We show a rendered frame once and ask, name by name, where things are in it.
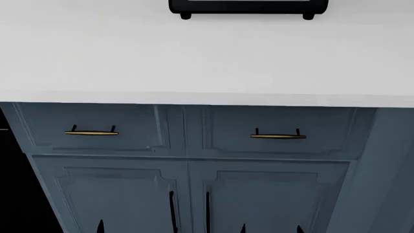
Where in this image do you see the blue-grey cabinet drawer front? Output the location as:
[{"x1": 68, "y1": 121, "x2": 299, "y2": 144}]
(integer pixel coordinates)
[
  {"x1": 184, "y1": 104, "x2": 378, "y2": 161},
  {"x1": 12, "y1": 102, "x2": 188, "y2": 156}
]

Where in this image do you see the black toaster oven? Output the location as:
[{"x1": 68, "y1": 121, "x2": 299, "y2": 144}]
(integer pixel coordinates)
[{"x1": 168, "y1": 0, "x2": 329, "y2": 21}]

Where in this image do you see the blue-grey cabinet door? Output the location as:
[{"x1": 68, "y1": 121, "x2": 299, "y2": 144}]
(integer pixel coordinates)
[
  {"x1": 31, "y1": 154, "x2": 192, "y2": 233},
  {"x1": 187, "y1": 159, "x2": 352, "y2": 233}
]

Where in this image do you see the brass drawer pull handle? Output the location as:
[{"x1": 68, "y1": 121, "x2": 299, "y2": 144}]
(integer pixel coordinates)
[
  {"x1": 63, "y1": 124, "x2": 120, "y2": 137},
  {"x1": 249, "y1": 127, "x2": 307, "y2": 140}
]

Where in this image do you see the black kitchen appliance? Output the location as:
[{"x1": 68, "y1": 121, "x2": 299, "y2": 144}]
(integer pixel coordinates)
[{"x1": 0, "y1": 107, "x2": 65, "y2": 233}]

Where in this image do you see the blue-grey cabinet side panel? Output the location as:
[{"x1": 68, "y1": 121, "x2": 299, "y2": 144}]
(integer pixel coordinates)
[{"x1": 321, "y1": 106, "x2": 414, "y2": 233}]

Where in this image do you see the black cabinet door handle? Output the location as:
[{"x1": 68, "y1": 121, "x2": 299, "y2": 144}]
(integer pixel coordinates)
[
  {"x1": 168, "y1": 190, "x2": 179, "y2": 233},
  {"x1": 204, "y1": 191, "x2": 212, "y2": 233}
]

